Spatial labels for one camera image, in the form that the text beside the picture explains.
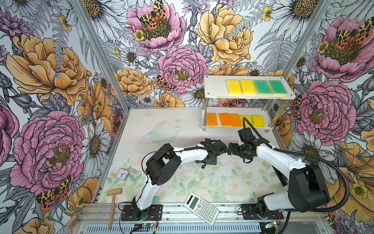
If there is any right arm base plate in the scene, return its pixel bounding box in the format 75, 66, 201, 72
238, 203, 284, 220

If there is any aluminium front rail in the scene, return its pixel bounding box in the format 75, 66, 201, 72
77, 202, 326, 225

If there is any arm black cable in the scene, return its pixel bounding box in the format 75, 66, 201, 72
242, 117, 351, 213
118, 147, 228, 234

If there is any yellow bottom sponge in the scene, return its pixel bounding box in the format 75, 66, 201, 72
240, 80, 256, 96

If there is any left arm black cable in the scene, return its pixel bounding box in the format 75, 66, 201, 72
118, 147, 228, 234

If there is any yellow top stack sponge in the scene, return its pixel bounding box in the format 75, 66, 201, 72
227, 80, 243, 96

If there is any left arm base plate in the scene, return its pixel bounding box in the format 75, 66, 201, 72
120, 204, 163, 221

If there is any white scientific calculator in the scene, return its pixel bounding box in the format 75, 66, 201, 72
184, 193, 219, 226

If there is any green circuit board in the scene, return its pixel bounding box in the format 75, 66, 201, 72
132, 223, 158, 232

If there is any green scouring sponge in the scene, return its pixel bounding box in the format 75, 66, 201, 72
268, 80, 287, 97

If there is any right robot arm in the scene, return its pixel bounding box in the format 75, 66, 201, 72
228, 128, 330, 216

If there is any orange top sponge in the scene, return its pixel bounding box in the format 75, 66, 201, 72
228, 114, 243, 127

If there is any orange sponge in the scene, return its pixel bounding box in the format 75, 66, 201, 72
228, 114, 243, 127
206, 113, 218, 127
219, 113, 231, 127

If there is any wooden stick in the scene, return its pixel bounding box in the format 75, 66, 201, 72
107, 188, 123, 230

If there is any small analog clock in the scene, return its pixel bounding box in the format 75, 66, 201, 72
116, 168, 130, 181

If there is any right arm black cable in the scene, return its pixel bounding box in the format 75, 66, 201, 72
242, 117, 351, 213

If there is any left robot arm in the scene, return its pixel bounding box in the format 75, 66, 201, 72
131, 138, 228, 213

